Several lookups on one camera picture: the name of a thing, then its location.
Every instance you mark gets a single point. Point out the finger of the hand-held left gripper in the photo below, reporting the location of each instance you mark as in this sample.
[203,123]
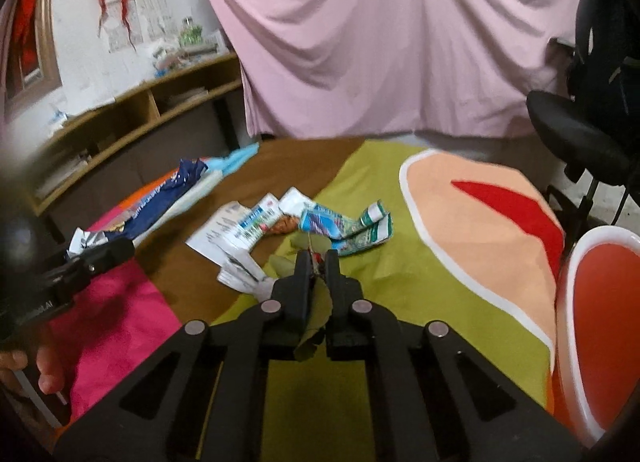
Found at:
[102,257]

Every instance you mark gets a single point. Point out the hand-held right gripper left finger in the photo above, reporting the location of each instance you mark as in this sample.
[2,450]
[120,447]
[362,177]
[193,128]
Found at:
[303,287]

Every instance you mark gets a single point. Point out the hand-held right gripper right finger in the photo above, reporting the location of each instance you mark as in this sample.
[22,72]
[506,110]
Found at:
[334,287]

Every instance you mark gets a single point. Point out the silver wrapper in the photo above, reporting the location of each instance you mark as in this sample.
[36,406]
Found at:
[86,240]

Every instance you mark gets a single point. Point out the green leaf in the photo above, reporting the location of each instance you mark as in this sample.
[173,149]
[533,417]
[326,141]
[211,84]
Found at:
[312,324]

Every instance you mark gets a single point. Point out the long white blue sachet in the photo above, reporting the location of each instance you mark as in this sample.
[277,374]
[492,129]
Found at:
[256,222]

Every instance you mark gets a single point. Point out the orange basin with white rim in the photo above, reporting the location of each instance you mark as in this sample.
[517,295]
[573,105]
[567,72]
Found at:
[607,322]

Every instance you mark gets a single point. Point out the person's left hand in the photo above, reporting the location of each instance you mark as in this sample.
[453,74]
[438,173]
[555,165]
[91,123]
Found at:
[49,369]

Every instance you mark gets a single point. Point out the torn white paper piece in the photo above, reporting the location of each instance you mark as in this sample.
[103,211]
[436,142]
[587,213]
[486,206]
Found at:
[242,274]

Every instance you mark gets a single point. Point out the colourful printed blanket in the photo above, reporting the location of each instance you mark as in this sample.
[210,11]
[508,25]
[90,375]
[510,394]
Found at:
[400,292]

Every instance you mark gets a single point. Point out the green white wrapper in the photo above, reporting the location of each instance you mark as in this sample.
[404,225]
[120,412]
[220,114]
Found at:
[367,229]

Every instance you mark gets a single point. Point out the crumpled blue white packet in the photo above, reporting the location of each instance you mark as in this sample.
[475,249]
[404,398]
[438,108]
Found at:
[322,221]

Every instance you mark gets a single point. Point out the crumpled white wrapper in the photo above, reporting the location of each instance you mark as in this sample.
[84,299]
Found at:
[296,201]

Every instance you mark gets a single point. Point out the dark blue snack bag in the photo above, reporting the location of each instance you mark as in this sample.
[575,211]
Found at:
[165,187]

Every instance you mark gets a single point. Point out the white paper leaflet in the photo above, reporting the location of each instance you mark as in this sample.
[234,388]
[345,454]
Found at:
[215,234]

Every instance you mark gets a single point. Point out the light blue plastic bag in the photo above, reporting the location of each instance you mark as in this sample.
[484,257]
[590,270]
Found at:
[232,160]

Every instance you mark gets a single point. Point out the wooden shelf unit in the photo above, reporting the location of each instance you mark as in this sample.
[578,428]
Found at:
[130,112]

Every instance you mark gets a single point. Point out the wooden framed mirror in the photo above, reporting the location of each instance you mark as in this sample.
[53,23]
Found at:
[30,32]

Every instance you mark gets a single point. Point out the pink bed sheet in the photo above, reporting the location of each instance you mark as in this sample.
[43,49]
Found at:
[375,37]

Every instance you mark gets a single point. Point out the black office chair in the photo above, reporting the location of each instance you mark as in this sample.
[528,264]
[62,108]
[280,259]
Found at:
[575,137]

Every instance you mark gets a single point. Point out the wall calendar paper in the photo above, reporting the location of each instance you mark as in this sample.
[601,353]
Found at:
[145,17]

